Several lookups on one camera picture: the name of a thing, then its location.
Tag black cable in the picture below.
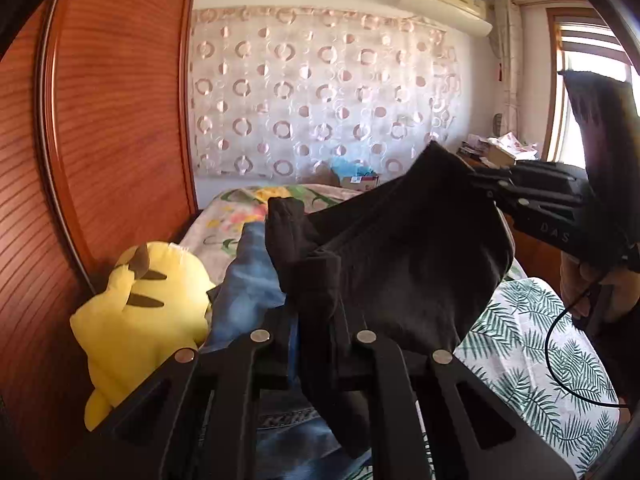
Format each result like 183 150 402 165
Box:
545 280 628 408

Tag floral blanket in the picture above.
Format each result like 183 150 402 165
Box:
177 184 366 281

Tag white air conditioner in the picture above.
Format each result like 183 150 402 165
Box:
397 0 493 38

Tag beige box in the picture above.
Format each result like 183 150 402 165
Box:
487 142 522 167

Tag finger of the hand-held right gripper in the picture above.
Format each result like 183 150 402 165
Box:
482 188 584 227
470 160 587 192

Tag white wrapped pipe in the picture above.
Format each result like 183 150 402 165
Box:
492 0 525 137

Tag wooden dresser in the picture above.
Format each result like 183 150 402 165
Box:
457 152 566 286

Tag stack of dark books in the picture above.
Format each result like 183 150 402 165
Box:
457 134 493 159

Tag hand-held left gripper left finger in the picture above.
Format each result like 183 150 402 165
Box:
55 305 301 480

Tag leaf print bedsheet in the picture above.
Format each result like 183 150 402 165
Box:
350 277 621 480

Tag window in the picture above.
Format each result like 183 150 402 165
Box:
547 7 640 171

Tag pink white printed paper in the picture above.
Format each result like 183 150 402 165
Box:
492 131 540 154

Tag yellow plush toy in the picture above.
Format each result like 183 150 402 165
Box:
70 241 218 431

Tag blue jeans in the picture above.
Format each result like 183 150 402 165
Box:
202 220 381 480

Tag wooden headboard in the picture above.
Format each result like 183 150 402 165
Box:
0 0 201 480

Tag small cardboard box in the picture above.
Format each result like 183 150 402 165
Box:
340 172 381 192

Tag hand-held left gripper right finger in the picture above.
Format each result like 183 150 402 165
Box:
334 309 576 480

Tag black pants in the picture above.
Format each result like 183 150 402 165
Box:
264 140 516 461

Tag person's right hand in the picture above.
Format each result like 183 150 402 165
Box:
560 255 640 324

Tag circle pattern curtain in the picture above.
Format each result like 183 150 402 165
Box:
187 5 463 181

